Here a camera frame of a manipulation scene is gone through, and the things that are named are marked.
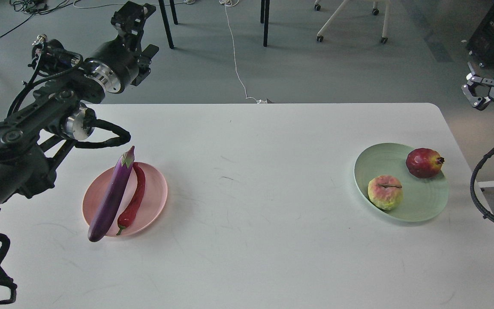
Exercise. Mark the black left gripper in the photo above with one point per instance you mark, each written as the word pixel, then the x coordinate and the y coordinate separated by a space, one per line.
pixel 114 66

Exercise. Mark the red pomegranate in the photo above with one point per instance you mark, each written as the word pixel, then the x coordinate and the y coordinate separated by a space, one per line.
pixel 424 163

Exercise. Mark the green pink custard apple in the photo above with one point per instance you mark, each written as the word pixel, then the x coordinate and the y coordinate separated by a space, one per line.
pixel 385 192

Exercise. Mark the purple eggplant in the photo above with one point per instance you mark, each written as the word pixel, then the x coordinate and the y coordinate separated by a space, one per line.
pixel 111 200

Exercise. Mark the red chili pepper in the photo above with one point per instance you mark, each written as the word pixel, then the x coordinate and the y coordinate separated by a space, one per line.
pixel 128 216

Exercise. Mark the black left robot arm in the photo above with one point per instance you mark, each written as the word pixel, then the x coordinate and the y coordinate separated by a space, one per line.
pixel 49 118

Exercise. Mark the light green plate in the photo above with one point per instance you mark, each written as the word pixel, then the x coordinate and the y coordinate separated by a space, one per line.
pixel 423 199

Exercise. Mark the pink plate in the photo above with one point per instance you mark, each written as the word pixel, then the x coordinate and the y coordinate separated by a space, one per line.
pixel 153 201

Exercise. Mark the white rolling chair base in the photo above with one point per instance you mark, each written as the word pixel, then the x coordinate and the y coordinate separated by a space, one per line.
pixel 344 21

